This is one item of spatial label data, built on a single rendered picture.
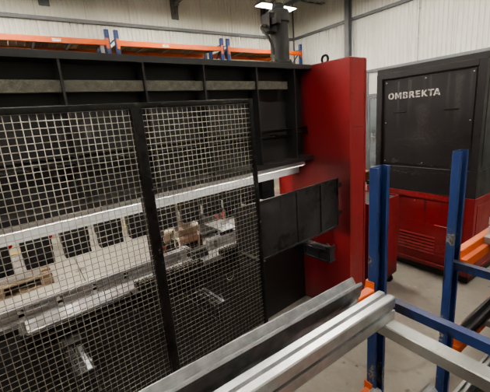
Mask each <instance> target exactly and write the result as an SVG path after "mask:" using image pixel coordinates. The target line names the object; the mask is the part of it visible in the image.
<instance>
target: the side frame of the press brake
mask: <svg viewBox="0 0 490 392"><path fill-rule="evenodd" d="M366 63H367V59H366V58H361V57H352V56H349V57H345V58H339V59H335V60H331V61H325V62H321V63H317V64H314V65H311V69H310V70H306V71H301V72H300V86H301V107H302V127H304V126H307V128H305V129H303V131H308V133H307V134H303V155H313V159H310V160H307V161H303V162H305V165H302V166H299V173H294V174H290V175H287V176H283V177H279V191H280V194H284V193H287V192H290V191H294V190H298V189H300V188H303V187H308V186H310V185H314V184H318V183H321V182H324V181H326V180H331V179H334V178H338V183H341V187H339V188H338V211H340V210H341V214H340V215H339V227H336V228H334V229H332V230H330V231H327V232H325V233H323V234H321V235H319V236H316V237H314V238H313V239H311V240H312V241H315V242H318V243H322V244H325V245H327V243H329V245H330V246H333V245H335V251H334V259H335V261H333V262H331V263H330V264H329V263H327V262H324V261H321V260H318V259H316V258H313V257H309V256H306V255H305V254H304V268H305V288H306V296H309V297H311V298H313V297H315V296H318V295H320V294H321V293H322V292H325V291H327V290H328V289H331V288H332V287H334V286H336V285H338V284H340V283H342V282H343V281H345V280H347V279H349V278H351V277H353V279H354V281H355V283H356V284H358V283H360V282H361V283H362V290H363V289H364V288H365V219H366Z"/></svg>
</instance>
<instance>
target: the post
mask: <svg viewBox="0 0 490 392"><path fill-rule="evenodd" d="M130 106H131V109H130V110H126V111H127V115H128V112H129V115H131V116H127V117H128V121H129V117H130V121H131V127H132V129H130V128H129V131H130V134H131V131H132V134H133V135H132V136H133V140H134V145H135V150H134V147H132V150H133V155H134V158H135V156H136V160H137V163H138V164H137V165H138V170H136V173H137V175H140V176H139V179H138V186H139V192H141V189H142V193H140V198H141V197H143V198H141V203H142V199H143V203H144V209H145V213H144V209H142V211H143V214H145V215H143V217H144V219H146V222H145V220H144V222H145V225H146V223H147V224H148V225H147V227H146V226H145V230H147V228H148V233H149V237H148V236H147V235H148V233H147V231H146V236H147V240H149V239H150V241H148V245H149V243H150V245H152V246H150V247H151V251H149V255H150V256H151V252H152V255H153V256H152V257H150V260H154V261H151V265H152V263H153V265H155V266H152V270H153V267H154V270H155V271H153V272H152V273H153V275H154V272H155V275H156V281H155V276H153V278H154V284H155V285H156V284H157V285H156V286H157V289H158V290H157V291H158V294H159V295H158V296H159V300H157V303H158V304H159V303H161V304H160V308H162V309H160V310H161V314H160V315H159V317H160V318H161V315H162V319H160V322H161V323H162V320H163V323H162V324H161V327H162V331H163V329H164V333H163V336H164V335H166V336H165V338H164V337H163V340H164V345H165V344H167V345H166V346H165V349H167V352H166V357H167V353H168V352H169V353H168V357H169V358H168V357H167V359H166V360H167V362H168V359H169V362H168V363H167V365H168V366H169V364H170V367H168V370H170V369H171V370H170V371H169V374H170V373H174V372H176V371H177V370H179V369H181V367H180V358H179V352H178V347H177V338H176V332H175V327H174V322H173V312H172V306H171V301H170V291H169V286H168V281H167V275H166V265H165V261H164V255H163V245H162V240H161V235H160V229H159V220H158V214H157V209H156V199H155V194H154V188H153V183H152V173H151V168H150V162H149V153H148V147H147V142H146V136H145V127H144V121H143V116H142V109H141V103H134V104H130ZM128 126H129V127H130V122H128ZM130 136H131V135H130ZM132 136H131V140H132ZM131 144H132V146H134V145H133V141H131ZM134 151H136V153H134ZM134 160H135V159H134ZM136 160H135V169H137V165H136ZM137 178H138V176H137ZM139 180H140V184H141V189H140V184H139ZM150 247H149V250H150ZM156 286H155V289H156ZM157 291H156V295H157ZM158 296H156V298H157V299H158ZM158 307H159V305H158ZM160 310H159V313H160ZM165 339H166V343H165ZM165 351H166V350H165Z"/></svg>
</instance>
